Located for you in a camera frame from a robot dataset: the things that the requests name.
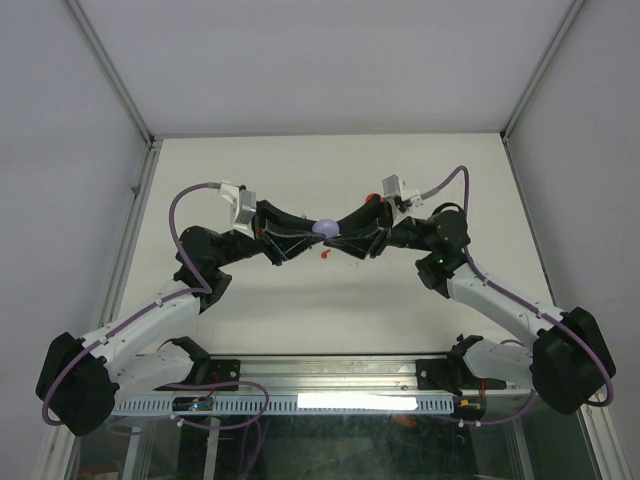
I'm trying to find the small electronics board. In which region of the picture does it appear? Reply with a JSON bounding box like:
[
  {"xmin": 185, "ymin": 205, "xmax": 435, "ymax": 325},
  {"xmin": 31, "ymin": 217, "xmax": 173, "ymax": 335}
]
[{"xmin": 172, "ymin": 396, "xmax": 215, "ymax": 412}]

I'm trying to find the purple round charging case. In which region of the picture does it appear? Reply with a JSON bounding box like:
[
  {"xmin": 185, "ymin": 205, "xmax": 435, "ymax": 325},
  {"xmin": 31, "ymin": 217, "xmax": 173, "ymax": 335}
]
[{"xmin": 312, "ymin": 219, "xmax": 340, "ymax": 239}]

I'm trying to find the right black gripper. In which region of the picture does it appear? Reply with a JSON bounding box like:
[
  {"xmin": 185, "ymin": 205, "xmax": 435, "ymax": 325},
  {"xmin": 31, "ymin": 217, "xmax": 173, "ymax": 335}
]
[{"xmin": 322, "ymin": 194, "xmax": 436, "ymax": 260}]

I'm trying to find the left aluminium frame post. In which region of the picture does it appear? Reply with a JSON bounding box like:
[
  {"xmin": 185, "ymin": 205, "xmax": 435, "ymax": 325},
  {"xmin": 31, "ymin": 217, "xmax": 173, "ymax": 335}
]
[{"xmin": 62, "ymin": 0, "xmax": 156, "ymax": 146}]

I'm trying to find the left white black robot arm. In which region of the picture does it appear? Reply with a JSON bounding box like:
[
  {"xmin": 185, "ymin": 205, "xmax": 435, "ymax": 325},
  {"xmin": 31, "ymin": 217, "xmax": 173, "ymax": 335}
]
[{"xmin": 36, "ymin": 201, "xmax": 326, "ymax": 436}]

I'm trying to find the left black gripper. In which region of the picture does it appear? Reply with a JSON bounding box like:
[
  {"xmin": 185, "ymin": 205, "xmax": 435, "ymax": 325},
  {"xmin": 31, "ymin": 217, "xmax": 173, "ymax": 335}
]
[{"xmin": 211, "ymin": 201, "xmax": 326, "ymax": 269}]

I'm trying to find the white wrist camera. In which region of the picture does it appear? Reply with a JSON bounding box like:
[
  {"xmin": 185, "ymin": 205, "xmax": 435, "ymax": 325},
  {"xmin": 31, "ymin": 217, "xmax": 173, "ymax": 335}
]
[
  {"xmin": 219, "ymin": 181, "xmax": 257, "ymax": 237},
  {"xmin": 382, "ymin": 175, "xmax": 423, "ymax": 215}
]

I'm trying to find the right aluminium frame post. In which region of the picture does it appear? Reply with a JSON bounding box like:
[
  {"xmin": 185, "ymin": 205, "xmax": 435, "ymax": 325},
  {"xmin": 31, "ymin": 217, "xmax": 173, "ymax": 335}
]
[{"xmin": 499, "ymin": 0, "xmax": 586, "ymax": 144}]

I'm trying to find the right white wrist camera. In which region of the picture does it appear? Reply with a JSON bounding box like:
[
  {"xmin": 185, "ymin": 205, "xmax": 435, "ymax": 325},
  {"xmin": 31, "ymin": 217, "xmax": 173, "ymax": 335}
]
[{"xmin": 382, "ymin": 175, "xmax": 423, "ymax": 215}]

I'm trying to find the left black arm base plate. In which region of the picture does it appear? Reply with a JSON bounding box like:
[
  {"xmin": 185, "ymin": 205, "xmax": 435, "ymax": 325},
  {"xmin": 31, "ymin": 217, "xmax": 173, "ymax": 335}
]
[{"xmin": 156, "ymin": 357, "xmax": 241, "ymax": 392}]

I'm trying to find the aluminium mounting rail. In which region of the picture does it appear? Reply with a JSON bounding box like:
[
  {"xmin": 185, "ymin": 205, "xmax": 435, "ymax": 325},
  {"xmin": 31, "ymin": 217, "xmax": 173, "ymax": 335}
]
[{"xmin": 114, "ymin": 353, "xmax": 536, "ymax": 396}]

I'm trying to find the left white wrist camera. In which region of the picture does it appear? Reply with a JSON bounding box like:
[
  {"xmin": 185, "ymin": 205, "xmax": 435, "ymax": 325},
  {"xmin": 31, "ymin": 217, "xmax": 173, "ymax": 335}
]
[{"xmin": 219, "ymin": 181, "xmax": 257, "ymax": 237}]

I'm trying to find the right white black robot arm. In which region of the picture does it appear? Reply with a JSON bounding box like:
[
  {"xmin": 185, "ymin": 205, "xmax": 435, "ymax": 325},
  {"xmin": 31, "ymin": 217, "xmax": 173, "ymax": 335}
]
[{"xmin": 312, "ymin": 196, "xmax": 616, "ymax": 415}]

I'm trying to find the aluminium frame post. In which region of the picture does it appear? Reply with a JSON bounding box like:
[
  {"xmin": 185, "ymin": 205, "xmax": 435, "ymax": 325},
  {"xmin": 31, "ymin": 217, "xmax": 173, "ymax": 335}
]
[
  {"xmin": 499, "ymin": 0, "xmax": 586, "ymax": 144},
  {"xmin": 62, "ymin": 0, "xmax": 156, "ymax": 146}
]

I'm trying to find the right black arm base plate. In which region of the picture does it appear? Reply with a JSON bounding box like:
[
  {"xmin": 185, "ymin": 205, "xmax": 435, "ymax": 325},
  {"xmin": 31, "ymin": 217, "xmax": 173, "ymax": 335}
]
[{"xmin": 415, "ymin": 357, "xmax": 507, "ymax": 395}]

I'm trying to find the white slotted cable duct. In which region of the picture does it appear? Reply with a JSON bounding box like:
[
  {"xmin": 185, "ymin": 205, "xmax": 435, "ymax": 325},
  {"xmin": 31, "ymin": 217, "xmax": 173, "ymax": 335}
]
[{"xmin": 113, "ymin": 393, "xmax": 454, "ymax": 417}]

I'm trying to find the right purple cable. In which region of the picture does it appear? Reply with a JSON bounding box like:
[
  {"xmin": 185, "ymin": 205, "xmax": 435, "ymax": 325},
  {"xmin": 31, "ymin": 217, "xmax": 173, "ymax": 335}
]
[{"xmin": 414, "ymin": 164, "xmax": 616, "ymax": 429}]

